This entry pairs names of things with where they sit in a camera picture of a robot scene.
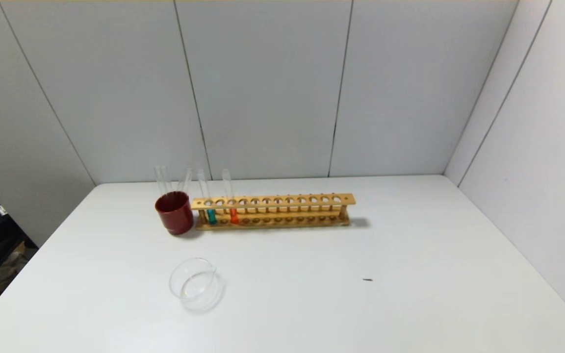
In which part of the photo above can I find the test tube with red pigment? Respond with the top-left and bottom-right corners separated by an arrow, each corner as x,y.
221,169 -> 240,225

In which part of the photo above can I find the test tube with blue pigment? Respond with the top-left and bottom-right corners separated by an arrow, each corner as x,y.
196,169 -> 217,225

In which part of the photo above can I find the wooden test tube rack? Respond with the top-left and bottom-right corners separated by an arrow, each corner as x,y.
191,193 -> 357,231

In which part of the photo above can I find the empty glass test tube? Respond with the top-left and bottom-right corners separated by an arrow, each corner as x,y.
153,165 -> 172,198
178,167 -> 194,195

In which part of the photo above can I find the dark red plastic cup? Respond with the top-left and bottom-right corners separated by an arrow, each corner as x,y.
154,191 -> 194,235

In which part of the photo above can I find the clear glass beaker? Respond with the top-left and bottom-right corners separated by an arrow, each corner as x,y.
168,257 -> 225,312

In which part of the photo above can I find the grey floor clutter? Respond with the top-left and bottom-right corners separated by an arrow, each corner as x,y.
0,250 -> 29,285

